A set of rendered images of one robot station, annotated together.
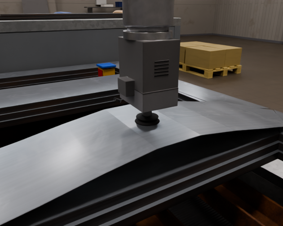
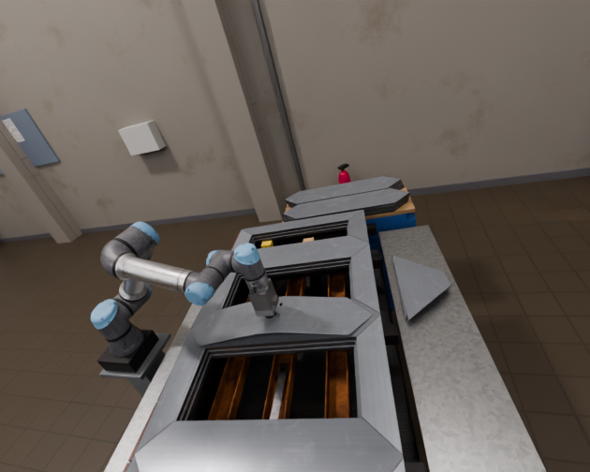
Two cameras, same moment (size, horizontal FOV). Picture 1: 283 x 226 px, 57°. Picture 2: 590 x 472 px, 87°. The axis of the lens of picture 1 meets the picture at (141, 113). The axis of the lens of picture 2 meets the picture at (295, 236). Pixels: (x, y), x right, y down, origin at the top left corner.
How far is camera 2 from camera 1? 1.32 m
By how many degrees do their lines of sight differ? 112
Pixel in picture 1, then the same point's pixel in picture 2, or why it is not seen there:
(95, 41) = not seen: outside the picture
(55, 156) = (313, 313)
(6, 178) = (331, 313)
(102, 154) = (299, 303)
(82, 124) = (293, 326)
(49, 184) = (320, 302)
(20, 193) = (329, 303)
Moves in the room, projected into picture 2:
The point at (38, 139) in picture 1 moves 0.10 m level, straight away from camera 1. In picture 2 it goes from (315, 328) to (309, 353)
